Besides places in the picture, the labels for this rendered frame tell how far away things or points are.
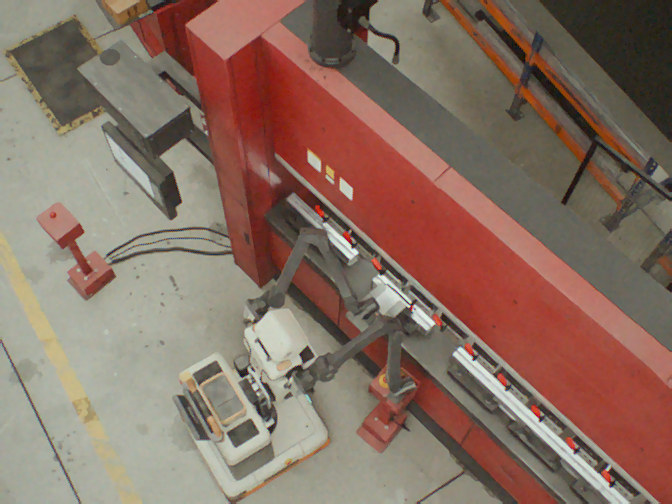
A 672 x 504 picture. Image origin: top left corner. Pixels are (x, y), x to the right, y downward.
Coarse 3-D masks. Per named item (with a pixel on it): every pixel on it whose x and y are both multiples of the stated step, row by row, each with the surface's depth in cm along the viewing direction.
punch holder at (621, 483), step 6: (612, 468) 370; (612, 474) 373; (618, 474) 369; (612, 480) 377; (618, 480) 373; (624, 480) 368; (618, 486) 376; (624, 486) 372; (630, 486) 367; (618, 492) 381; (624, 492) 376; (630, 492) 371; (636, 492) 367; (630, 498) 375
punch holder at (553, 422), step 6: (540, 408) 386; (546, 408) 381; (546, 414) 385; (552, 414) 380; (546, 420) 389; (552, 420) 384; (558, 420) 379; (552, 426) 388; (558, 426) 384; (564, 426) 379; (558, 432) 387
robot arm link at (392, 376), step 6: (390, 336) 391; (396, 336) 385; (402, 336) 386; (390, 342) 393; (396, 342) 388; (402, 342) 389; (390, 348) 396; (396, 348) 395; (390, 354) 398; (396, 354) 398; (390, 360) 401; (396, 360) 401; (390, 366) 403; (396, 366) 404; (390, 372) 406; (396, 372) 407; (390, 378) 408; (396, 378) 409; (390, 384) 410; (396, 384) 412; (390, 390) 414
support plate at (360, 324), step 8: (376, 288) 440; (384, 288) 440; (368, 296) 438; (376, 296) 438; (400, 304) 437; (376, 312) 435; (392, 312) 435; (352, 320) 432; (360, 320) 432; (360, 328) 431
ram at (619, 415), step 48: (288, 96) 370; (288, 144) 407; (336, 144) 365; (336, 192) 401; (384, 192) 361; (384, 240) 395; (432, 240) 356; (432, 288) 390; (480, 288) 351; (528, 288) 320; (480, 336) 384; (528, 336) 347; (576, 336) 316; (576, 384) 342; (624, 384) 313; (576, 432) 374; (624, 432) 338
